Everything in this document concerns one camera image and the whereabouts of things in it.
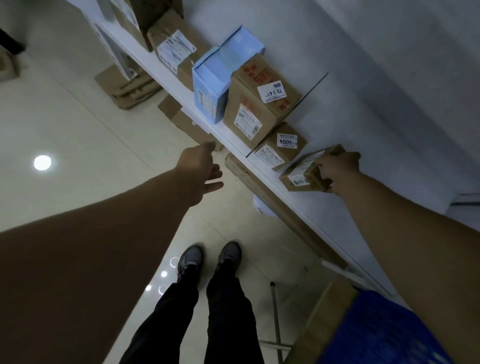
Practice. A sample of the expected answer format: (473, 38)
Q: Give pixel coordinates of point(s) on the metal trolley frame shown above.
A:
(276, 322)

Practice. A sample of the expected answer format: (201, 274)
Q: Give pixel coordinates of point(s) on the stack of flattened cardboard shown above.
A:
(129, 88)

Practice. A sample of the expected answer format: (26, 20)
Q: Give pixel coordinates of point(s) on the person's right grey shoe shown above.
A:
(229, 255)

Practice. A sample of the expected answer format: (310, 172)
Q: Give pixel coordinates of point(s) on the person's right hand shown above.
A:
(343, 168)

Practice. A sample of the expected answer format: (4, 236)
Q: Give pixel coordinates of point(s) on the person's black trousers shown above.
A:
(221, 318)

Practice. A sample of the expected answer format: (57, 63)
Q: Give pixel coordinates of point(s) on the light blue box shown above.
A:
(212, 80)

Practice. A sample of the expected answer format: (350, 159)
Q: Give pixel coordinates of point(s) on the red-printed cardboard box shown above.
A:
(258, 101)

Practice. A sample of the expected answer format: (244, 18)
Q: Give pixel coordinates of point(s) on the small cardboard parcel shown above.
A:
(300, 173)

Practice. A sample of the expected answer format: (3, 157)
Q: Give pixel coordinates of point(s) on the long cardboard box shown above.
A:
(277, 210)

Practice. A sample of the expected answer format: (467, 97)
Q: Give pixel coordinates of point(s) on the person's left forearm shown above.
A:
(93, 270)

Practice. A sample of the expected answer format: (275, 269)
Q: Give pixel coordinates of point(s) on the small labelled cardboard box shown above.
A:
(279, 146)

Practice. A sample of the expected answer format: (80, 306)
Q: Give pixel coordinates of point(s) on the white shelf upright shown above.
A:
(116, 52)

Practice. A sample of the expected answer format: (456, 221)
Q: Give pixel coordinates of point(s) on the white shelf board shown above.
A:
(337, 112)

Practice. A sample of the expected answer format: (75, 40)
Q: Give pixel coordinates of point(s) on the dark brown cardboard box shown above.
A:
(150, 18)

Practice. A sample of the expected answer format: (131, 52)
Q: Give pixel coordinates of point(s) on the cardboard box with white label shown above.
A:
(176, 48)

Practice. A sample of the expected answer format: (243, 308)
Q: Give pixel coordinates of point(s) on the person's grey shoe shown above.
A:
(190, 258)
(229, 255)

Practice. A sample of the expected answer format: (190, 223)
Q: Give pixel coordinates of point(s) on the large open cardboard box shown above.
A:
(322, 322)

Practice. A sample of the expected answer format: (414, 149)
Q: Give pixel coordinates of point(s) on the dark furniture leg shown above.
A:
(10, 41)

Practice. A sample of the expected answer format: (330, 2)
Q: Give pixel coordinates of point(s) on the person's left fingers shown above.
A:
(214, 185)

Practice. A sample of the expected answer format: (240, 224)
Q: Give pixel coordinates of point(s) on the blue crate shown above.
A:
(382, 333)

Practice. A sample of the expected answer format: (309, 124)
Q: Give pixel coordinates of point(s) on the person's right fingers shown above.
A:
(325, 176)

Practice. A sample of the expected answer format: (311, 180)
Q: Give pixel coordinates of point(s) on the person's left grey shoe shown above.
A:
(190, 258)

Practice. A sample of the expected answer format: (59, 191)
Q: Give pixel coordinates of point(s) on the person's left hand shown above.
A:
(193, 172)

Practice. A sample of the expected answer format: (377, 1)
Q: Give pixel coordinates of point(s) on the flattened cardboard piece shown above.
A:
(183, 122)

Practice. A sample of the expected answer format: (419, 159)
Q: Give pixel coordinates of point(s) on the person's right forearm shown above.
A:
(420, 255)

